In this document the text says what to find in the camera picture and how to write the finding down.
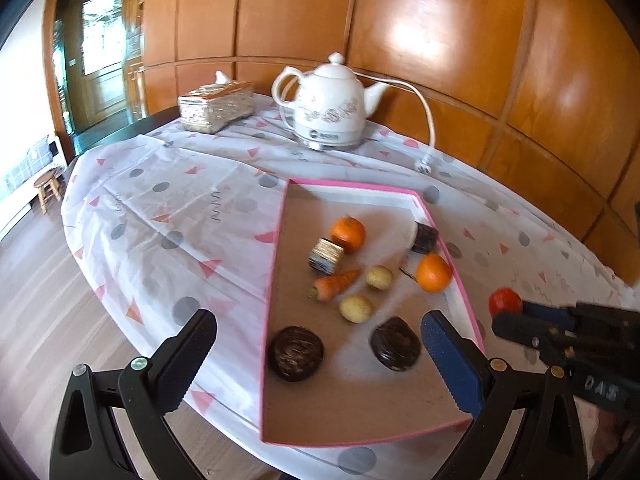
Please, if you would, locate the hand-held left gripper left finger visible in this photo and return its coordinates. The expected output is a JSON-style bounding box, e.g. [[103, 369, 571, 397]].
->
[[48, 309, 218, 480]]

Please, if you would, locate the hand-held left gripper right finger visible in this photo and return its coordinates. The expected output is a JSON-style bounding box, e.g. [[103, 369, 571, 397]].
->
[[420, 310, 588, 480]]

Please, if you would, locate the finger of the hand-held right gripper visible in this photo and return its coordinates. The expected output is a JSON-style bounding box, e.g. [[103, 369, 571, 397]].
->
[[521, 301, 640, 343], [491, 311, 574, 367]]

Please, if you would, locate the small red tomato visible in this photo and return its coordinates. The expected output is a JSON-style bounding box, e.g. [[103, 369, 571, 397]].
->
[[488, 287, 523, 318]]

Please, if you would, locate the dark brown water chestnut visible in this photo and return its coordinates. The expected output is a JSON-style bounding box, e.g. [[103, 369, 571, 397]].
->
[[370, 317, 421, 372], [267, 326, 325, 382]]

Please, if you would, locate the orange tangerine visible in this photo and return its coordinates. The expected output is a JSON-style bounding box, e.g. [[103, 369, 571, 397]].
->
[[331, 216, 366, 254], [416, 254, 453, 294]]

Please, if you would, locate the small orange carrot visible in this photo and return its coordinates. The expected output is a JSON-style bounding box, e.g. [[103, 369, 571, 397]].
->
[[309, 269, 363, 303]]

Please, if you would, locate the pink shallow box tray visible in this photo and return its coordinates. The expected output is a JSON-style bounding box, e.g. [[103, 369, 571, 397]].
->
[[260, 178, 487, 447]]

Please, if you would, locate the white patterned tablecloth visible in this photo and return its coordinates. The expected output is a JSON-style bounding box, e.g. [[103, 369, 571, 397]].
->
[[60, 110, 640, 480]]

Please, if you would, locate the small wooden stool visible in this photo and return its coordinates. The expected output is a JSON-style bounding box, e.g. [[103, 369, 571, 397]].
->
[[34, 172, 63, 215]]

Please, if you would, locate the silver ornate tissue box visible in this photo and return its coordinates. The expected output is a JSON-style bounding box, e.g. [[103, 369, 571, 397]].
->
[[177, 70, 255, 135]]

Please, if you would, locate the blue tiled panel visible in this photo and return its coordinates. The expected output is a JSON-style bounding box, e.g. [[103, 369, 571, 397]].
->
[[2, 135, 57, 193]]

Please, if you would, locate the white floral ceramic kettle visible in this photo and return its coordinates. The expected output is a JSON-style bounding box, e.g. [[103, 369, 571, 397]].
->
[[271, 52, 392, 152]]

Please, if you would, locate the wooden glass door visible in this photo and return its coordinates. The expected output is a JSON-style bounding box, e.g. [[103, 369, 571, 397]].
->
[[52, 0, 146, 136]]

